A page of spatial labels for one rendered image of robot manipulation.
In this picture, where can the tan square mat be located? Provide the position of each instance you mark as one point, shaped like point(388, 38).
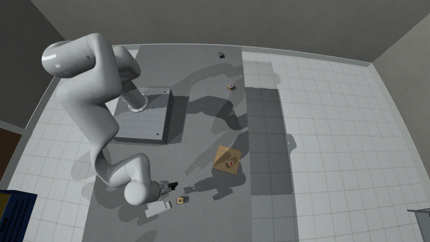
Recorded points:
point(225, 154)

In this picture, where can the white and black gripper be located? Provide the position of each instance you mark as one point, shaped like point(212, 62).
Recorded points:
point(167, 186)

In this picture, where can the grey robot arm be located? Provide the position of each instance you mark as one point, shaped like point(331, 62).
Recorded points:
point(99, 74)

